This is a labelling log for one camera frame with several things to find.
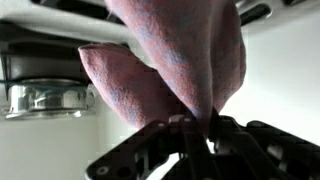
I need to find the stainless steel gas stove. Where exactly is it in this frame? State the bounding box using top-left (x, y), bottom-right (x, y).
top-left (0, 0), bottom-right (320, 81)

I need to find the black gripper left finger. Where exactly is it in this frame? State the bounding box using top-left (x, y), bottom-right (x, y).
top-left (85, 114), bottom-right (201, 180)

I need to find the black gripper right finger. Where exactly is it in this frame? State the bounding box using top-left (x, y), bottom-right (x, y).
top-left (209, 116), bottom-right (320, 180)

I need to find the pink cloth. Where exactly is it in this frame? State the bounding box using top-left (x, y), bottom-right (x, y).
top-left (79, 0), bottom-right (246, 130)

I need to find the stainless steel pot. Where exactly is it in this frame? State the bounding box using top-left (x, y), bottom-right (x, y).
top-left (5, 78), bottom-right (94, 120)

